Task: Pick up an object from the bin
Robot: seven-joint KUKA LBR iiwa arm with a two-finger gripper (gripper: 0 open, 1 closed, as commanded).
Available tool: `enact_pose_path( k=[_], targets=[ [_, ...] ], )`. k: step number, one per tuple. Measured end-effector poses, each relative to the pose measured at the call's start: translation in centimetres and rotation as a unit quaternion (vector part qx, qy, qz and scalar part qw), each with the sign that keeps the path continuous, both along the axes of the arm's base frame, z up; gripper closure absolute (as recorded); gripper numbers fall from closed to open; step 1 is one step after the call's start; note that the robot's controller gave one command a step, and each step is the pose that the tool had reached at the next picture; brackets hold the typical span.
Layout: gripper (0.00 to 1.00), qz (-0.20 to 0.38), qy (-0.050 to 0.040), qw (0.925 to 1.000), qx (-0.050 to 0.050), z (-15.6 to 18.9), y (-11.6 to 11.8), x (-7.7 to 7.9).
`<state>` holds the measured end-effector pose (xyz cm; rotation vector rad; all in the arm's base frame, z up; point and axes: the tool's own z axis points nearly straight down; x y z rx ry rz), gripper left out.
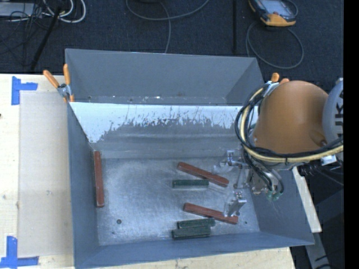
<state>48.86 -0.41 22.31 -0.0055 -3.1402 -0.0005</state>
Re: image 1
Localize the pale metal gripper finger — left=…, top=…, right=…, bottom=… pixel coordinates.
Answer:
left=214, top=150, right=243, bottom=174
left=224, top=189, right=248, bottom=217

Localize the red-brown flat block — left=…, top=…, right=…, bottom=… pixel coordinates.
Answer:
left=176, top=161, right=230, bottom=188
left=183, top=202, right=240, bottom=225
left=93, top=150, right=105, bottom=208

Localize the dark green flat block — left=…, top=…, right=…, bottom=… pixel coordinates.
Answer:
left=171, top=179, right=210, bottom=189
left=176, top=217, right=217, bottom=230
left=171, top=225, right=211, bottom=240

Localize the grey metal bin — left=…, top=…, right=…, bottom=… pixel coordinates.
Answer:
left=64, top=48, right=316, bottom=269

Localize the black cylinder on white bracket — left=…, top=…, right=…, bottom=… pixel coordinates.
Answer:
left=297, top=154, right=337, bottom=177

